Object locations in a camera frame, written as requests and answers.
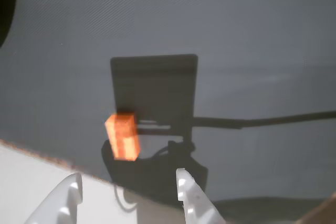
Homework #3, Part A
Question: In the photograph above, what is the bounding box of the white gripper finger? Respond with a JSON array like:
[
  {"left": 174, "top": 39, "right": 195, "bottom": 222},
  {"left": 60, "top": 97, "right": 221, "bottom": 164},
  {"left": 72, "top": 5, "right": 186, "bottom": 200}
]
[
  {"left": 175, "top": 167, "right": 226, "bottom": 224},
  {"left": 25, "top": 172, "right": 83, "bottom": 224}
]

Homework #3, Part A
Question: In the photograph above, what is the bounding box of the orange lego block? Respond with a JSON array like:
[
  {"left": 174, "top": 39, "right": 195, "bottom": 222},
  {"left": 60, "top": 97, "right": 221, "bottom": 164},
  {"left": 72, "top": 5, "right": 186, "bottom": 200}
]
[{"left": 104, "top": 112, "right": 142, "bottom": 162}]

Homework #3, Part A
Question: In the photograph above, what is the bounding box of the grey table mat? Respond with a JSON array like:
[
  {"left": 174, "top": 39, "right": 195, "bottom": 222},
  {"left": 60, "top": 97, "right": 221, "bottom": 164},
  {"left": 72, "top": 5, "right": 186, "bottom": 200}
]
[{"left": 0, "top": 0, "right": 336, "bottom": 224}]

